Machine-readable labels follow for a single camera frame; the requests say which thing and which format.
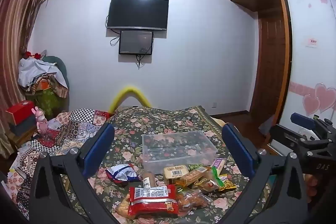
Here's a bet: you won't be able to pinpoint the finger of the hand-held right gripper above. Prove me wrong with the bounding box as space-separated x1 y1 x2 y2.
290 112 319 133
270 124 309 155

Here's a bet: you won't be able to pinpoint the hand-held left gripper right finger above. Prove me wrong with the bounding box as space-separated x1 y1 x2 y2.
221 123 308 224

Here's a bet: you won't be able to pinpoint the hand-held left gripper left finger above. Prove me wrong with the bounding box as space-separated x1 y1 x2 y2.
28 123 124 224

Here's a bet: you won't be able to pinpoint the white green snack packet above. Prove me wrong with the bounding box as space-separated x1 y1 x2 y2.
210 166 227 188

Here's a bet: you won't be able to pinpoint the blue white foil snack packet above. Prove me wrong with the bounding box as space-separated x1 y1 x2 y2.
105 164 141 184

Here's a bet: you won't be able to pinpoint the brown biscuit packet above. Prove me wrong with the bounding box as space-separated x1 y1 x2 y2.
178 170 208 186

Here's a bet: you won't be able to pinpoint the clear plastic storage box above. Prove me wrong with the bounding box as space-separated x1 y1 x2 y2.
141 130 219 174

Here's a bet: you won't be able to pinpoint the yellow label bread packet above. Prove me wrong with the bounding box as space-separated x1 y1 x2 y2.
163 165 190 186

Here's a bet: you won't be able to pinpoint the person's right hand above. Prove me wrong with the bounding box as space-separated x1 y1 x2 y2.
304 173 322 205

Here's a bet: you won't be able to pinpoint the grey cloth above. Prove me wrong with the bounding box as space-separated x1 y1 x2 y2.
258 116 277 139

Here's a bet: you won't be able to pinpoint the purple snack packet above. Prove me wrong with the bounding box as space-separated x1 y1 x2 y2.
211 157 227 170

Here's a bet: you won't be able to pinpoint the beige fleece blanket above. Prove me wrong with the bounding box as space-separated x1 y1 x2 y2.
209 117 227 128

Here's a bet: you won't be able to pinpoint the patchwork quilt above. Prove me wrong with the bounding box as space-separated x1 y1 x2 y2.
7 108 116 215

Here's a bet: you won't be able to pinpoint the small green snack packet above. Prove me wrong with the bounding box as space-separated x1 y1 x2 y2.
188 163 208 172

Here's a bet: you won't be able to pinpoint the white sliding door pink hearts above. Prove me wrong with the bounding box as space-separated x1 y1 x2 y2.
278 0 336 159

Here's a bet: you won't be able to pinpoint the yellow foam tube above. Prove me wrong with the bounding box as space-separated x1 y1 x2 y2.
108 85 151 114

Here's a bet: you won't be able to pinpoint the brown snack stick white label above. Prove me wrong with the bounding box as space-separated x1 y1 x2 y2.
142 170 158 190

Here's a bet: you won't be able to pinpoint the dark floral blanket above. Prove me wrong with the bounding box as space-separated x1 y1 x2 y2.
60 105 277 224

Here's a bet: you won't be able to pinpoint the pink toy rabbit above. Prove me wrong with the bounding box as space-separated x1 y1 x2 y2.
31 106 49 140

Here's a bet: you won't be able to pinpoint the pile of coloured clothes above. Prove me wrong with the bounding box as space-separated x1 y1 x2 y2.
25 74 69 119

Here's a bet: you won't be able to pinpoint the brown wooden wardrobe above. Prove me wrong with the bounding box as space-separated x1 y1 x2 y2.
227 0 324 125

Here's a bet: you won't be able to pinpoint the red snack packet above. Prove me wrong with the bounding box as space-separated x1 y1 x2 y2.
128 184 180 220

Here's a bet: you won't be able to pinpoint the wooden nightstand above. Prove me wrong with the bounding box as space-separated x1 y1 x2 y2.
5 126 40 152

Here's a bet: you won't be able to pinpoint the grey box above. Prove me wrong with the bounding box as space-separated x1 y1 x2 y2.
9 116 38 137

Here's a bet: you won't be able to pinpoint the paper label on door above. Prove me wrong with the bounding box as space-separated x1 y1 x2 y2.
305 36 319 48

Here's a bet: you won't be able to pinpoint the green chair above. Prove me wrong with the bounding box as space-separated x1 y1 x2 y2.
42 55 70 90

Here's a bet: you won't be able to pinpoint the red box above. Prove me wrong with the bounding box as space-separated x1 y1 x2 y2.
5 100 36 125

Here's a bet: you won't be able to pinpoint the pile of clothes on chair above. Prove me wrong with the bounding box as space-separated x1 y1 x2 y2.
18 57 69 88

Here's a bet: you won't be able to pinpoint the red cloth flowers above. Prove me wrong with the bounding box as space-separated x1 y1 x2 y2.
24 50 45 60

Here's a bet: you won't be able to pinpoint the striped brown curtain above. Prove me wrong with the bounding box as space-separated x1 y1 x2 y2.
0 0 55 152

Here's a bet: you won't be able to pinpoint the black hanging cable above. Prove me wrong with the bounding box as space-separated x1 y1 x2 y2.
135 53 145 69

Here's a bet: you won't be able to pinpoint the small wall monitor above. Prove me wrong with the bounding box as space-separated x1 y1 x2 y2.
119 30 154 55

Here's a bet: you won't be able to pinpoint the black wall television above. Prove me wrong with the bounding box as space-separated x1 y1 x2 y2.
106 0 169 31

